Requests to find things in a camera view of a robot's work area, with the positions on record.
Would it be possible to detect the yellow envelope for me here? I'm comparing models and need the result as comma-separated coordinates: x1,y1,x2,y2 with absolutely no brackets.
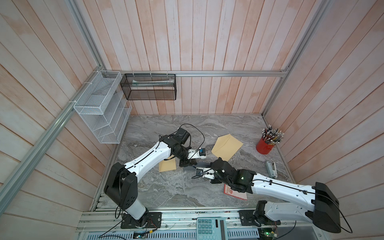
212,134,243,162
159,155,177,172

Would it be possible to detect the grey envelope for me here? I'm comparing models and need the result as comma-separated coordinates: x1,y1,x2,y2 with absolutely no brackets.
183,162,211,171

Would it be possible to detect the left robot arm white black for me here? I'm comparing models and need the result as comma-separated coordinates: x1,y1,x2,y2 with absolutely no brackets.
104,127,204,228

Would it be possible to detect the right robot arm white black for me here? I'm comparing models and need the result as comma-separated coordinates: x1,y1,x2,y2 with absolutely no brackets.
203,158,342,234

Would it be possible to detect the red bordered card right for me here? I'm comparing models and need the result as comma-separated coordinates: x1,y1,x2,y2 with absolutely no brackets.
224,185,248,201

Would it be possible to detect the white stapler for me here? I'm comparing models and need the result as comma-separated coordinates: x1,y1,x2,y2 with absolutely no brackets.
266,161,278,179

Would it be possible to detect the red pencil cup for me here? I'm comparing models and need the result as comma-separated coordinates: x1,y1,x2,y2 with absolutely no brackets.
256,139,275,155

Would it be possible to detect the bundle of pencils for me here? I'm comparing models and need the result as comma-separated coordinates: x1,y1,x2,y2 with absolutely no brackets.
261,125,284,145

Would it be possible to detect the teal calculator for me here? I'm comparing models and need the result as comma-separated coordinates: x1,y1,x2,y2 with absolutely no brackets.
196,218,228,240

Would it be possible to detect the black mesh basket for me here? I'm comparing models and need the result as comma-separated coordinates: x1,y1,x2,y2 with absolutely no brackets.
120,73,177,101

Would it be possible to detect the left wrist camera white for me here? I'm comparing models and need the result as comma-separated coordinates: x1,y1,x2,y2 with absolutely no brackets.
188,148,207,160

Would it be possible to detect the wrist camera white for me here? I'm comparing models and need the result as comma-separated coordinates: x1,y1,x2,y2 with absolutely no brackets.
193,168,215,180
188,148,207,160

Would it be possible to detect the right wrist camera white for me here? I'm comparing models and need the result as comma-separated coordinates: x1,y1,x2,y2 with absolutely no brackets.
193,168,215,180

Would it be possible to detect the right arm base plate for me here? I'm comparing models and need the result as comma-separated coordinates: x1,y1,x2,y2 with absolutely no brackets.
239,210,281,227

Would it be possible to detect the white wire mesh shelf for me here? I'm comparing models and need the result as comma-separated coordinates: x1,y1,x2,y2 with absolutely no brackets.
74,71,132,144

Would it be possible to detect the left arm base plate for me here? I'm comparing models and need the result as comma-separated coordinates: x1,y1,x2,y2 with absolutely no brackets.
121,212,162,230

